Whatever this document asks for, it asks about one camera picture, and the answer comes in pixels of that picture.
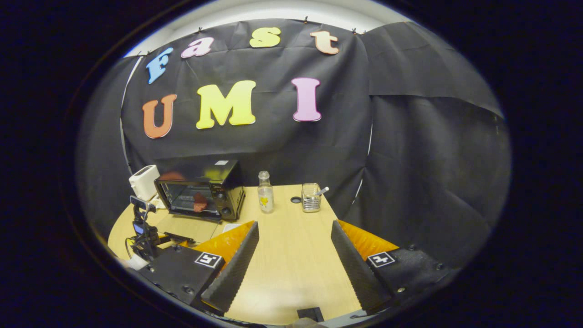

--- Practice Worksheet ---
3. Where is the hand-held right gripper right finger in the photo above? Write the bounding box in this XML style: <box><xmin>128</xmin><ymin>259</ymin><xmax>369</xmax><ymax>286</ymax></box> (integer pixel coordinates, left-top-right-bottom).
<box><xmin>331</xmin><ymin>220</ymin><xmax>458</xmax><ymax>315</ymax></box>

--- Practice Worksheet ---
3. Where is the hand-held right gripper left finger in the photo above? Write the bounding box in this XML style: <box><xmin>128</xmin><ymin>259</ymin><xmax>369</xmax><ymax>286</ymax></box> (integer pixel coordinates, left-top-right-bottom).
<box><xmin>137</xmin><ymin>221</ymin><xmax>260</xmax><ymax>315</ymax></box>

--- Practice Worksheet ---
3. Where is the black electric oven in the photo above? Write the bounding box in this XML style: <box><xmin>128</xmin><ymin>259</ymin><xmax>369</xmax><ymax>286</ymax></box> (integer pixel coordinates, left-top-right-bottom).
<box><xmin>153</xmin><ymin>159</ymin><xmax>246</xmax><ymax>245</ymax></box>

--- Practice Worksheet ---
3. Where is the white toaster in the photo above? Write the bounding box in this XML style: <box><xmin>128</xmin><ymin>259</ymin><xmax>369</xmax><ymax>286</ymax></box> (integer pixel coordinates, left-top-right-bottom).
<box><xmin>129</xmin><ymin>165</ymin><xmax>161</xmax><ymax>201</ymax></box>

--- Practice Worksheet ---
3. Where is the clear glass bottle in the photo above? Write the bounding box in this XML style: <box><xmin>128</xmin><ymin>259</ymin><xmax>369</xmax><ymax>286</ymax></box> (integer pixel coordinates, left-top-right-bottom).
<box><xmin>258</xmin><ymin>171</ymin><xmax>275</xmax><ymax>214</ymax></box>

